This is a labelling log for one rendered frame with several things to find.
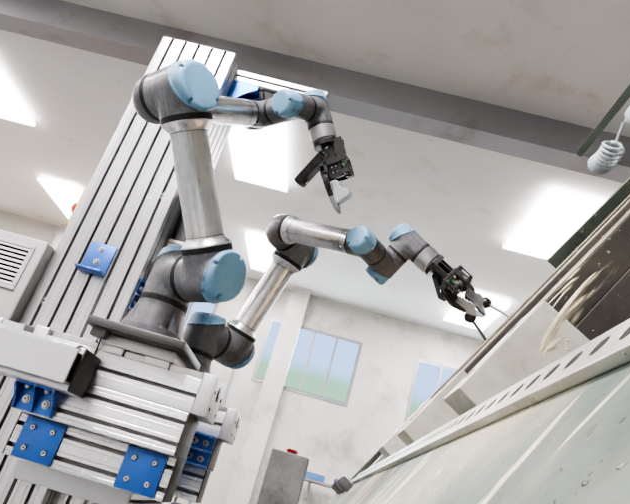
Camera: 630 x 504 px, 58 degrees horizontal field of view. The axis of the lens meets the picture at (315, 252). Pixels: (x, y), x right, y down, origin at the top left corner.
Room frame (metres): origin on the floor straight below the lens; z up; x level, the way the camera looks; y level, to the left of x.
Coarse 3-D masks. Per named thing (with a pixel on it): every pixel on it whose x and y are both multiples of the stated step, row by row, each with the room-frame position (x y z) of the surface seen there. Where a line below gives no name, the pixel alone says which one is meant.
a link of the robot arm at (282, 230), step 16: (272, 224) 1.70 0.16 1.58; (288, 224) 1.66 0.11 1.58; (304, 224) 1.62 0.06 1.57; (320, 224) 1.59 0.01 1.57; (272, 240) 1.75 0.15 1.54; (288, 240) 1.70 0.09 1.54; (304, 240) 1.63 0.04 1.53; (320, 240) 1.58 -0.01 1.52; (336, 240) 1.53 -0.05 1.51; (352, 240) 1.46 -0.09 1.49; (368, 240) 1.44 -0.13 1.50; (368, 256) 1.49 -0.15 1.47; (384, 256) 1.51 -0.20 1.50
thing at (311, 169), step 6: (318, 156) 1.39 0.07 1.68; (324, 156) 1.38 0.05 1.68; (312, 162) 1.40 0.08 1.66; (318, 162) 1.39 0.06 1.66; (306, 168) 1.41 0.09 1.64; (312, 168) 1.40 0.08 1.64; (318, 168) 1.42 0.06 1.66; (300, 174) 1.42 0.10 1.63; (306, 174) 1.41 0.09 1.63; (312, 174) 1.43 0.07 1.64; (300, 180) 1.43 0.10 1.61; (306, 180) 1.43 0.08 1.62
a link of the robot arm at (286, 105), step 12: (276, 96) 1.27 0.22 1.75; (288, 96) 1.25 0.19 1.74; (300, 96) 1.27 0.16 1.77; (276, 108) 1.29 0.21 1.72; (288, 108) 1.26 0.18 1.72; (300, 108) 1.28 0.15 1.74; (312, 108) 1.31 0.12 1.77; (276, 120) 1.34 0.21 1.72; (288, 120) 1.33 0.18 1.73; (300, 120) 1.33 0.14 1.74
